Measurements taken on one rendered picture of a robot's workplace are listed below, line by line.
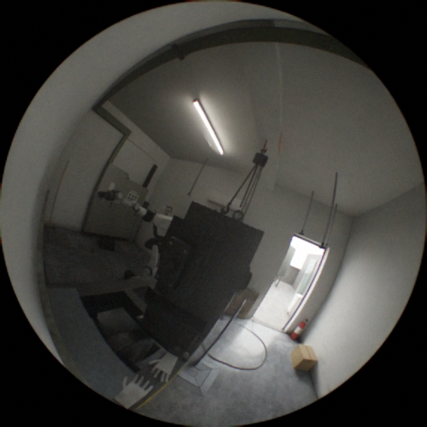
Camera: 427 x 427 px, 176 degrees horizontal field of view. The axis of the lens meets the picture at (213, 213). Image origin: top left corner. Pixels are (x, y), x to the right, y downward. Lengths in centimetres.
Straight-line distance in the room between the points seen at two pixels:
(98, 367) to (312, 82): 228
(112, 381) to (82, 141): 341
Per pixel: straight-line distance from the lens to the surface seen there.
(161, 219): 172
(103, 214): 357
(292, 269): 978
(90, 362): 93
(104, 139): 350
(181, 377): 174
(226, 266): 75
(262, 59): 126
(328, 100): 153
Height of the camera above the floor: 153
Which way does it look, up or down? 5 degrees up
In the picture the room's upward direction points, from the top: 25 degrees clockwise
